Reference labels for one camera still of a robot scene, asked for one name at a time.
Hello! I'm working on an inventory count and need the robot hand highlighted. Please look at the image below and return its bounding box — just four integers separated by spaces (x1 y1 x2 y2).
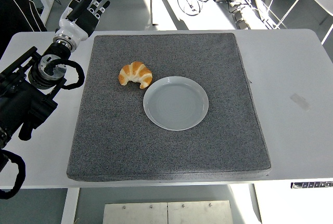
55 0 111 42

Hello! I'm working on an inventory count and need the golden croissant bread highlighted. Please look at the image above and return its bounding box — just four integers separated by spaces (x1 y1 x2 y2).
118 61 153 89

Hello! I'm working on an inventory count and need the light grey round plate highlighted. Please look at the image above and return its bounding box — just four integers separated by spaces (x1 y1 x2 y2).
143 75 210 131

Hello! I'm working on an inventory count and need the grey metal plate with screws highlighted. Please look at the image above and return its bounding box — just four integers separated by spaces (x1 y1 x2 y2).
103 200 234 224

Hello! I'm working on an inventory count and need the white desk leg with foot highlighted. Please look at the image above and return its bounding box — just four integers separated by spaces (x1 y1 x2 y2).
28 0 59 27

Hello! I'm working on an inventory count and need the person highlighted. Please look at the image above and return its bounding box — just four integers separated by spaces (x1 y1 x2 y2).
0 0 48 60

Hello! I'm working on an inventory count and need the grey speckled mat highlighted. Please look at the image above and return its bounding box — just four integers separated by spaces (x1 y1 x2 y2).
66 32 273 182

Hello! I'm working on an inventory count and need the white power strip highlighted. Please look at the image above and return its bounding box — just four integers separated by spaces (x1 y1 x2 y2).
232 10 250 30

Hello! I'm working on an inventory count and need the white table leg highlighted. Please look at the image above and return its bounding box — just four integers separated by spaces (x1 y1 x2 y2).
61 188 80 224

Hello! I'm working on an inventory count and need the clear tape piece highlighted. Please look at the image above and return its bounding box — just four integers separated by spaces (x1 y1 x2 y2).
290 93 312 112

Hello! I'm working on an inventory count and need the table height control panel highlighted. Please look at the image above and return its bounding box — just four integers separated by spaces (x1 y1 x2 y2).
290 181 333 190

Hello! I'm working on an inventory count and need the white upright post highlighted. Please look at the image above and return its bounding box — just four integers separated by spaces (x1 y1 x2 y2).
150 0 160 26

